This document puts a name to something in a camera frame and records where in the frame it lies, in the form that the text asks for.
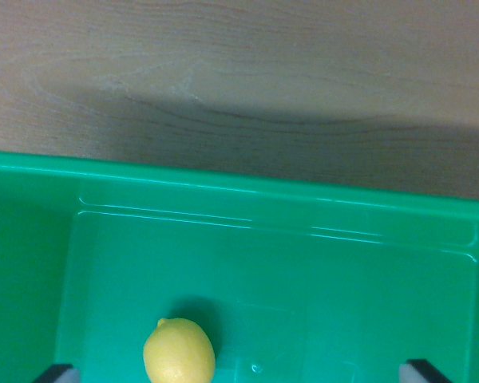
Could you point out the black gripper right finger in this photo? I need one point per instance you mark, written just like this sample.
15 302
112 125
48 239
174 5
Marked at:
420 372

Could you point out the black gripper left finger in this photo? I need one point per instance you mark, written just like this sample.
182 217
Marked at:
58 374

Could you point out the yellow lemon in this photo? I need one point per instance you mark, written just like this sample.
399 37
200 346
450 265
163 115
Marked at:
179 355

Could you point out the green plastic bin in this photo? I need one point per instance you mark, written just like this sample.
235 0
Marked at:
323 287

